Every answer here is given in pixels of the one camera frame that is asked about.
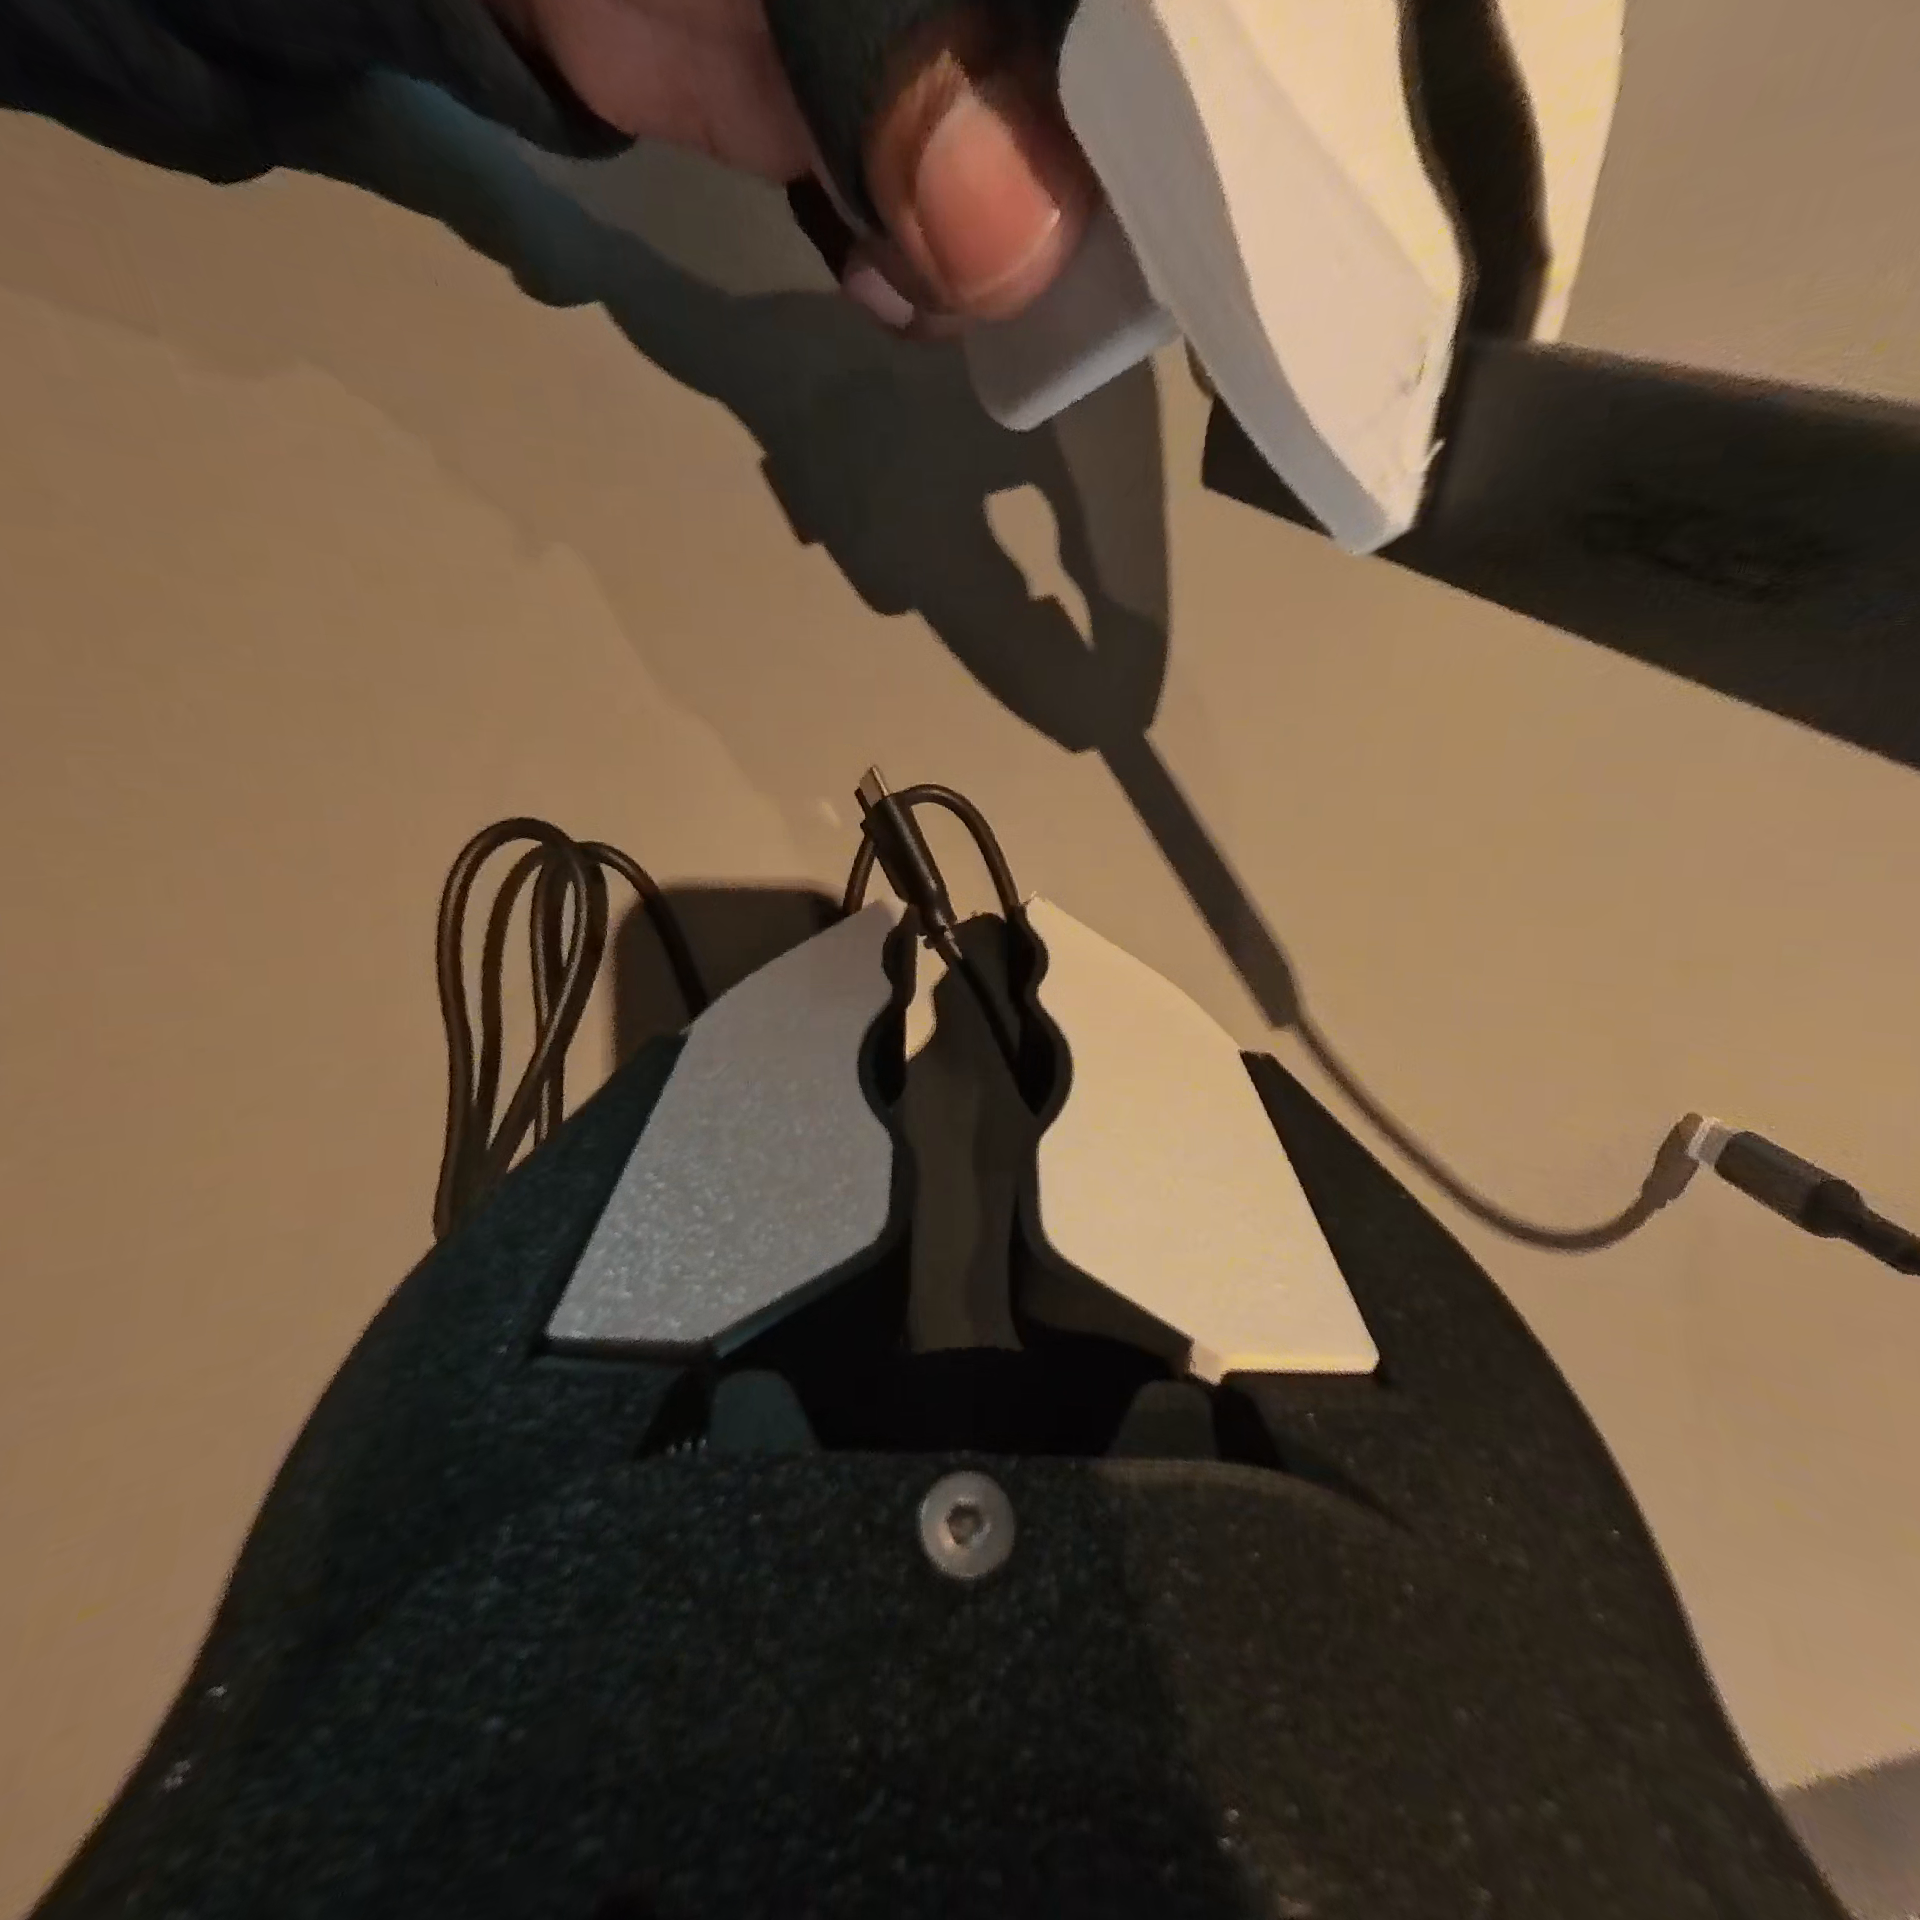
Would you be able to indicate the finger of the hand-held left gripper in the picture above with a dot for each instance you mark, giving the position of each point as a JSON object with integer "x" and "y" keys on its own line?
{"x": 1275, "y": 225}
{"x": 1583, "y": 121}

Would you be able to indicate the grey usb hub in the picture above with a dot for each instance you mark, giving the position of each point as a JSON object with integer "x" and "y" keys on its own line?
{"x": 1650, "y": 511}

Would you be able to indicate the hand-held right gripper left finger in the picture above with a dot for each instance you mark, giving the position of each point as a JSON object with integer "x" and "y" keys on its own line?
{"x": 721, "y": 1185}

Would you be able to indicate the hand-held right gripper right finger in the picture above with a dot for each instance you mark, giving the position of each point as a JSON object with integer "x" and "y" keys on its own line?
{"x": 1185, "y": 1200}

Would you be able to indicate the person's left hand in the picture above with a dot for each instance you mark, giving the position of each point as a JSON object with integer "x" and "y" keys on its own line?
{"x": 990, "y": 195}

